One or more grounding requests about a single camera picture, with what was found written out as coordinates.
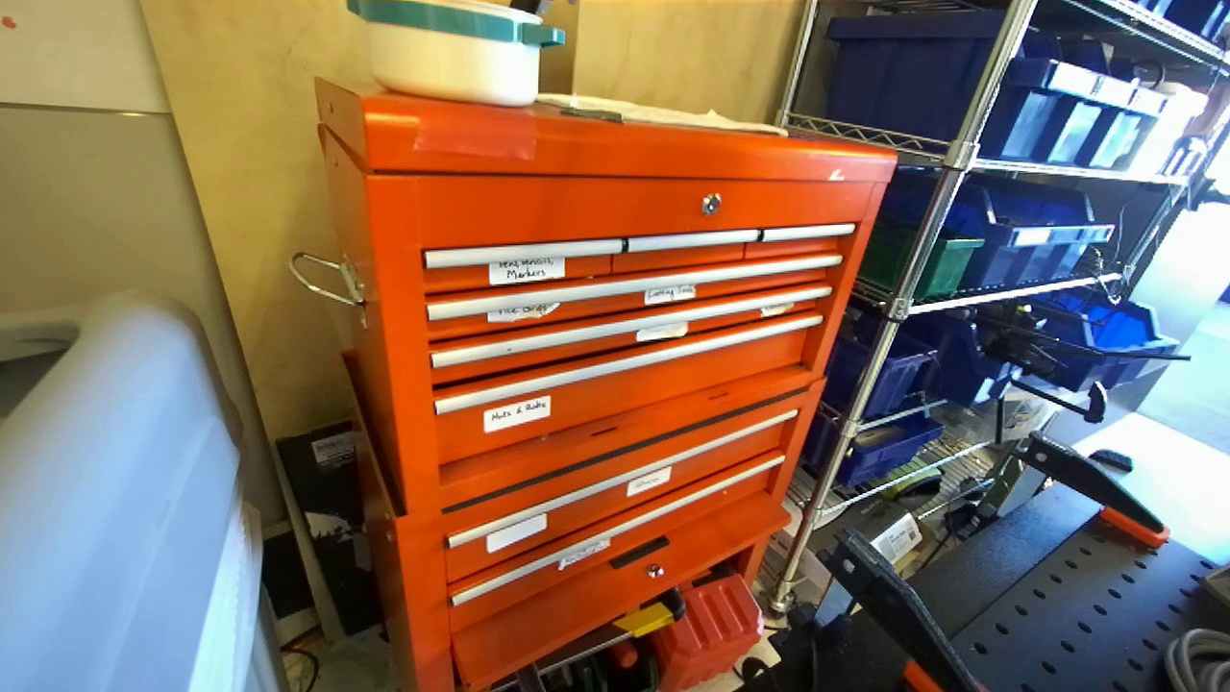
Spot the black bench vise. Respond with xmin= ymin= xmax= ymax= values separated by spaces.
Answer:
xmin=972 ymin=302 xmax=1195 ymax=427

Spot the metal wire shelving rack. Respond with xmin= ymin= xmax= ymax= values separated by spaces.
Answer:
xmin=766 ymin=0 xmax=1230 ymax=616

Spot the white plastic storage bin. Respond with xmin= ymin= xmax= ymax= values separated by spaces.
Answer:
xmin=0 ymin=290 xmax=270 ymax=692

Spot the blue storage bin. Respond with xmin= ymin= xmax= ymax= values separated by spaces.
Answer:
xmin=949 ymin=190 xmax=1122 ymax=295
xmin=804 ymin=409 xmax=949 ymax=499
xmin=1022 ymin=290 xmax=1185 ymax=393
xmin=821 ymin=320 xmax=943 ymax=424
xmin=981 ymin=55 xmax=1213 ymax=179

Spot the yellow tool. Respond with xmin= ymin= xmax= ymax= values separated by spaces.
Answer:
xmin=612 ymin=601 xmax=679 ymax=642

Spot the black clamp with orange handle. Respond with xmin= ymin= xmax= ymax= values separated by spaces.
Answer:
xmin=818 ymin=528 xmax=990 ymax=692
xmin=1016 ymin=432 xmax=1171 ymax=557

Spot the metal chest side handle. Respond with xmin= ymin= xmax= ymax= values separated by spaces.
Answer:
xmin=284 ymin=245 xmax=374 ymax=314

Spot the grey cable coil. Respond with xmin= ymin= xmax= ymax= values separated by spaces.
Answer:
xmin=1162 ymin=624 xmax=1230 ymax=692

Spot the orange top tool chest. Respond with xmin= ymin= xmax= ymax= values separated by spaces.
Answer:
xmin=310 ymin=78 xmax=904 ymax=520

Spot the white bowl with teal rim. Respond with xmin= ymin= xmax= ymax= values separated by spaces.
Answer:
xmin=342 ymin=0 xmax=570 ymax=113

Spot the black perforated board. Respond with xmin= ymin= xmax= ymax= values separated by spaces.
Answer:
xmin=943 ymin=477 xmax=1230 ymax=692

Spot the green storage bin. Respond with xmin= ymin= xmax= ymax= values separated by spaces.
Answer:
xmin=859 ymin=226 xmax=989 ymax=309

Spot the red plastic case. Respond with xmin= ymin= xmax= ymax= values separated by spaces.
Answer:
xmin=650 ymin=570 xmax=768 ymax=692

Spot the dark blue storage tote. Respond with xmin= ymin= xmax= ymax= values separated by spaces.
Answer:
xmin=821 ymin=9 xmax=1010 ymax=146

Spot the orange roller cabinet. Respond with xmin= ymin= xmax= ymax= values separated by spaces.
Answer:
xmin=342 ymin=363 xmax=831 ymax=692

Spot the white cloth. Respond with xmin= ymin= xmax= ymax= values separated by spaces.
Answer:
xmin=534 ymin=90 xmax=791 ymax=137

